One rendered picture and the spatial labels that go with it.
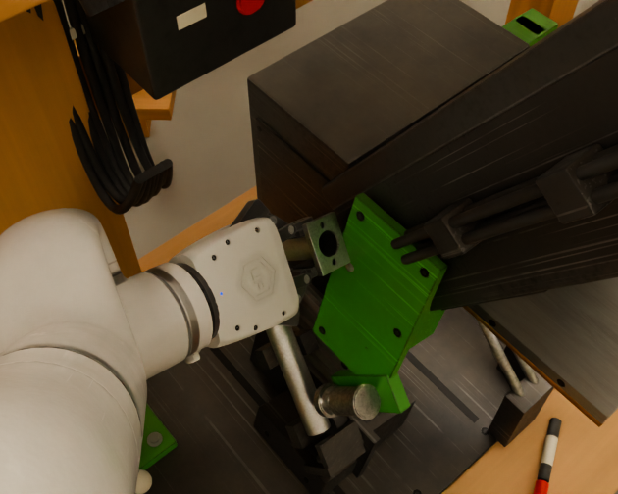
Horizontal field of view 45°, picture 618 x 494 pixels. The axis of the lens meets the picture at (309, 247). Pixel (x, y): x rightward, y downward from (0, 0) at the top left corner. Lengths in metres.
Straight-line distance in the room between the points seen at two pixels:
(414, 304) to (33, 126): 0.42
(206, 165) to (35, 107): 1.73
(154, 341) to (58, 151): 0.30
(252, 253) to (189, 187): 1.76
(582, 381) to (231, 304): 0.37
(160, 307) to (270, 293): 0.12
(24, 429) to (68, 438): 0.01
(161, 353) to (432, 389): 0.51
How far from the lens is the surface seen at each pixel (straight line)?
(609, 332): 0.87
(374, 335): 0.79
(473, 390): 1.05
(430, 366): 1.06
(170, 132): 2.61
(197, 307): 0.63
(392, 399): 0.81
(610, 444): 1.07
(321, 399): 0.86
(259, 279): 0.69
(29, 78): 0.77
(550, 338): 0.84
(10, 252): 0.53
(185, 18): 0.69
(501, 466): 1.02
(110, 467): 0.28
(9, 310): 0.50
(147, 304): 0.61
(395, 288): 0.73
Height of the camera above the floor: 1.83
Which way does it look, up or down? 54 degrees down
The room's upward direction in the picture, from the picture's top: straight up
